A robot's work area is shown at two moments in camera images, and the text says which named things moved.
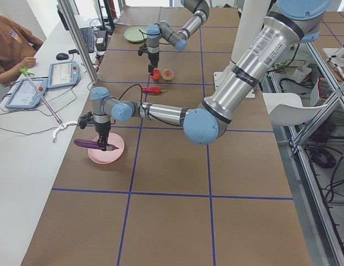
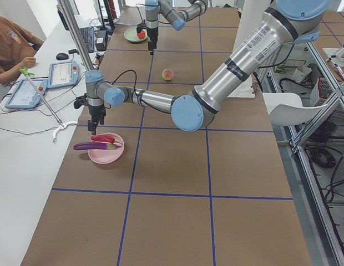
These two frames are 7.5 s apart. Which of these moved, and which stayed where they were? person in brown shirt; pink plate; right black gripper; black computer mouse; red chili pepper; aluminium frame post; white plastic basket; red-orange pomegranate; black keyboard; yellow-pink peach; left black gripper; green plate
Moved: red chili pepper; right black gripper; red-orange pomegranate; left black gripper
Stayed: black keyboard; black computer mouse; yellow-pink peach; green plate; aluminium frame post; pink plate; white plastic basket; person in brown shirt
